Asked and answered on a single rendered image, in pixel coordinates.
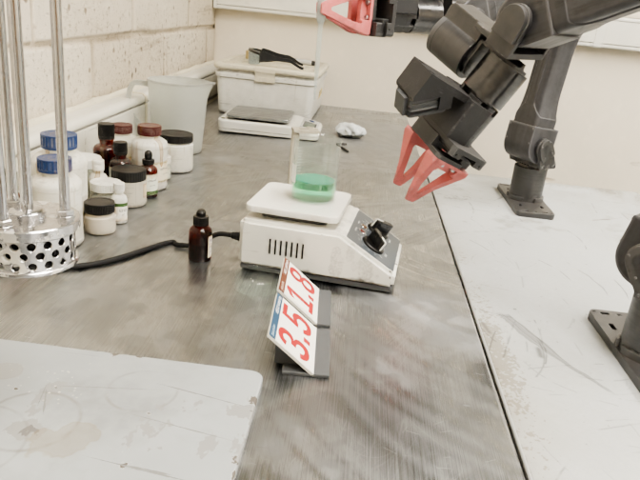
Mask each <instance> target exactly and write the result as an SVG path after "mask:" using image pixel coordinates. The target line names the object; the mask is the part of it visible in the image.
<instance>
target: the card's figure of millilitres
mask: <svg viewBox="0 0 640 480"><path fill-rule="evenodd" d="M315 291H316V287H315V286H314V285H313V284H312V282H311V281H310V280H309V279H308V278H307V277H306V276H305V275H304V274H303V273H301V272H300V271H299V270H298V269H297V268H296V267H295V266H294V265H293V264H292V263H291V262H290V266H289V271H288V277H287V282H286V287H285V293H286V294H287V295H288V296H289V297H290V298H291V299H292V300H293V301H294V302H295V303H296V304H298V305H299V306H300V307H301V308H302V309H303V310H304V311H305V312H306V313H307V314H308V315H310V316H311V317H312V318H313V315H314V303H315Z"/></svg>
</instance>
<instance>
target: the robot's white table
mask: <svg viewBox="0 0 640 480"><path fill-rule="evenodd" d="M510 182H511V178H504V177H495V176H487V175H478V174H469V175H468V176H467V177H466V178H465V179H462V180H460V181H457V182H455V183H452V184H449V185H447V186H445V187H443V188H440V189H437V190H434V191H432V192H431V193H432V196H433V199H434V202H435V205H436V208H437V210H438V214H439V217H440V220H441V223H442V226H443V229H444V232H445V234H446V237H447V240H448V243H449V246H450V251H451V254H452V257H453V260H454V263H455V267H456V269H457V272H458V275H459V278H460V281H461V284H462V287H463V290H464V293H465V295H466V298H467V301H468V304H469V307H470V312H471V316H472V319H473V322H474V325H475V327H476V330H477V333H478V336H479V339H480V342H481V345H482V348H483V351H484V353H485V356H486V359H487V362H488V366H489V369H490V374H491V377H492V380H493V383H494V386H495V388H496V391H497V394H498V397H499V400H500V403H501V406H502V409H503V412H504V414H505V418H506V421H507V424H508V427H509V430H510V435H511V438H512V441H513V444H514V446H515V449H516V452H517V455H518V458H519V461H520V464H521V468H522V471H523V473H524V476H525V479H526V480H640V392H639V391H638V389H637V388H636V387H635V386H634V384H633V383H632V382H631V380H630V378H629V377H628V375H627V374H626V373H625V371H624V370H623V368H622V367H621V365H620V364H619V363H618V361H617V360H616V358H615V357H614V355H613V354H612V352H611V351H610V349H609V348H608V346H607V345H606V343H605V342H604V341H603V339H602V338H601V336H600V335H599V333H598V332H597V331H596V329H595V328H594V326H593V325H592V323H591V322H590V320H589V319H588V316H589V312H590V310H591V309H597V310H612V311H620V312H628V311H629V308H630V302H631V298H632V296H633V293H634V291H633V287H632V285H631V284H630V283H629V282H628V281H627V280H625V279H624V278H623V276H622V275H621V274H620V272H619V270H618V268H617V267H616V263H615V252H616V248H617V246H618V244H619V242H620V241H619V240H620V239H621V238H622V236H623V234H624V233H625V231H626V229H627V227H628V225H629V223H630V221H631V218H632V216H633V215H636V214H638V213H640V194H638V193H637V192H631V191H622V190H606V189H598V188H589V187H580V186H572V185H563V184H555V183H547V182H545V186H544V189H543V194H542V195H543V196H544V199H543V201H544V202H545V203H546V204H547V206H548V207H549V208H550V209H551V210H552V211H553V212H554V219H553V220H547V219H538V218H529V217H521V216H517V215H515V213H514V212H513V211H512V209H511V208H510V206H509V204H508V203H507V202H506V200H505V199H504V197H503V196H502V194H501V193H500V192H499V190H498V189H497V186H498V184H499V183H502V184H510Z"/></svg>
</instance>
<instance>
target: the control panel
mask: <svg viewBox="0 0 640 480"><path fill-rule="evenodd" d="M373 222H374V221H373V220H372V219H371V218H369V217H368V216H367V215H366V214H365V213H364V212H362V211H360V210H359V211H358V212H357V214H356V216H355V218H354V220H353V223H352V225H351V227H350V230H349V232H348V234H347V237H348V238H349V239H350V240H351V241H352V242H354V243H355V244H356V245H358V246H359V247H360V248H362V249H363V250H365V251H366V252H367V253H369V254H370V255H371V256H373V257H374V258H375V259H377V260H378V261H379V262H381V263H382V264H383V265H385V266H386V267H387V268H389V269H390V270H392V271H393V270H394V265H395V261H396V256H397V252H398V248H399V244H400V240H399V239H397V238H396V237H395V236H393V235H392V234H391V233H388V239H387V240H386V242H387V245H386V246H385V247H384V252H383V254H378V253H376V252H374V251H372V250H371V249H369V248H368V247H367V246H366V244H365V243H364V241H363V237H364V236H369V235H370V234H371V230H370V229H369V227H368V224H369V223H373ZM363 224H364V225H366V226H367V228H364V227H363V226H362V225H363ZM360 229H363V230H364V231H365V233H364V232H362V231H360Z"/></svg>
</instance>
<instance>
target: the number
mask: <svg viewBox="0 0 640 480"><path fill-rule="evenodd" d="M311 338H312V324H311V323H310V322H308V321H307V320H306V319H305V318H304V317H303V316H302V315H301V314H300V313H299V312H298V311H296V310H295V309H294V308H293V307H292V306H291V305H290V304H289V303H288V302H287V301H285V300H284V299H283V302H282V307H281V312H280V317H279V322H278V328H277V332H276V339H277V340H278V341H279V342H280V343H281V344H283V345H284V346H285V347H286V348H287V349H288V350H289V351H291V352H292V353H293V354H294V355H295V356H296V357H297V358H298V359H300V360H301V361H302V362H303V363H304V364H305V365H306V366H307V367H310V350H311Z"/></svg>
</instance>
